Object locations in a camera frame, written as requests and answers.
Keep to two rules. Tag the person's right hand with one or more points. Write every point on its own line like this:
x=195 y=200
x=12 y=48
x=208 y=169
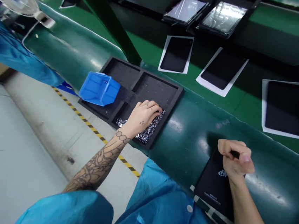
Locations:
x=235 y=166

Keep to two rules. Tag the person's left hand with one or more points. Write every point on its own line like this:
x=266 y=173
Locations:
x=139 y=117

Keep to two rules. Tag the person's left fingers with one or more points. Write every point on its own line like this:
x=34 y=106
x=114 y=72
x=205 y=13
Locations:
x=155 y=108

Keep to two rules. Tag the black slim hand tool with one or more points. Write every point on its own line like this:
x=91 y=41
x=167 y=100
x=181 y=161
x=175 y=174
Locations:
x=235 y=154

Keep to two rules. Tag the black foam compartment tray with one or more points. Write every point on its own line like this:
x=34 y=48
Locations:
x=157 y=87

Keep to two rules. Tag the pile of silver screws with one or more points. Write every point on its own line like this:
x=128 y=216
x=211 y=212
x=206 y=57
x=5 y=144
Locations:
x=147 y=131

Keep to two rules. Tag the blue plastic parts bin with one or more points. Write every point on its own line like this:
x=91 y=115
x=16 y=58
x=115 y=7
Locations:
x=98 y=88

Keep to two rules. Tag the white paper sheet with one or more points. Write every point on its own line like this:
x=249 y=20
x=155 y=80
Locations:
x=166 y=43
x=263 y=102
x=226 y=92

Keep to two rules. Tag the black tablet with white logo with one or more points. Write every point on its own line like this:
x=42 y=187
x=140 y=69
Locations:
x=212 y=186

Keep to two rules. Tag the person's body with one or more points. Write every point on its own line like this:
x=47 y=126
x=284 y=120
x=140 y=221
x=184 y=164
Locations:
x=161 y=205

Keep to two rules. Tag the tablet in clear plastic wrap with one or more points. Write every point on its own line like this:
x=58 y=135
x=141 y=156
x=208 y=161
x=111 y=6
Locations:
x=223 y=17
x=184 y=9

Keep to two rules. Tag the green conveyor belt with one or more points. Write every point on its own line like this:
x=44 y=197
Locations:
x=273 y=58

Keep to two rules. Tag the white sheet with green pads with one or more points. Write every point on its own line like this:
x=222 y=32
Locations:
x=218 y=222

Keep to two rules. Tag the green metal post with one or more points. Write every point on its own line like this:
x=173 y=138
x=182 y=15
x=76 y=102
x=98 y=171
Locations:
x=113 y=16

